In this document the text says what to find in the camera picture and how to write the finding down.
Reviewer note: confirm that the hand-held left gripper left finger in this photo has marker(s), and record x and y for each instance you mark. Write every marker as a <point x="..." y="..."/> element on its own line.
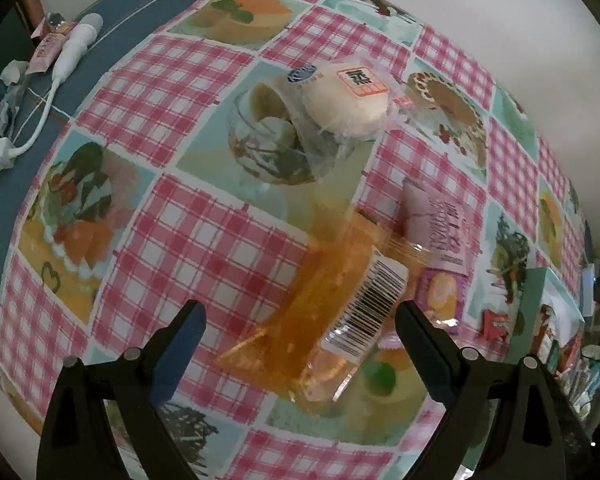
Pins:
<point x="180" y="350"/>

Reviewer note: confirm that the red-brown snack packet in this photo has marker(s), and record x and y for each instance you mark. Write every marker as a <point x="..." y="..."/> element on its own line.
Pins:
<point x="547" y="327"/>

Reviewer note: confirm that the crumpled clear plastic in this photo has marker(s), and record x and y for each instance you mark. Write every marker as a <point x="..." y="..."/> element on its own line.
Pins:
<point x="0" y="105"/>

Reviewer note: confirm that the pink snack packet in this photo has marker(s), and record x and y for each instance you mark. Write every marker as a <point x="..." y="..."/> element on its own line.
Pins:
<point x="437" y="240"/>

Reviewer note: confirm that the red-orange snack packet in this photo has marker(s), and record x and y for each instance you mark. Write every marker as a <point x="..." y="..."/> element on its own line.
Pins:
<point x="572" y="352"/>

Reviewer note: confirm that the small red snack packet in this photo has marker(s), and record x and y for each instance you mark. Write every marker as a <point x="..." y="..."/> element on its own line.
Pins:
<point x="495" y="325"/>

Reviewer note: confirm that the clear steamed bun packet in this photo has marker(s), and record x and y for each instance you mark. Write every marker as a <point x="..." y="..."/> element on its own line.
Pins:
<point x="330" y="110"/>

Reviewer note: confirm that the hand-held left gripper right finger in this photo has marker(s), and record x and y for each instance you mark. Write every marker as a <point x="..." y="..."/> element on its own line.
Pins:
<point x="430" y="355"/>

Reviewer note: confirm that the pink cosmetic tube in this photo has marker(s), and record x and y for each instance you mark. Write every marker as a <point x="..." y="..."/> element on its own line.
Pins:
<point x="47" y="50"/>

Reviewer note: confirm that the pink checked tablecloth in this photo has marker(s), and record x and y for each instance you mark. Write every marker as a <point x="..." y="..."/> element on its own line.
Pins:
<point x="180" y="210"/>

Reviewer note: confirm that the orange cake packet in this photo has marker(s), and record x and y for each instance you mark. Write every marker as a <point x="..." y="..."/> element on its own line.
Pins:
<point x="330" y="320"/>

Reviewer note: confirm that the green box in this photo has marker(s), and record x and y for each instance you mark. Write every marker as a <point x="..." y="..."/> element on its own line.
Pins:
<point x="532" y="305"/>

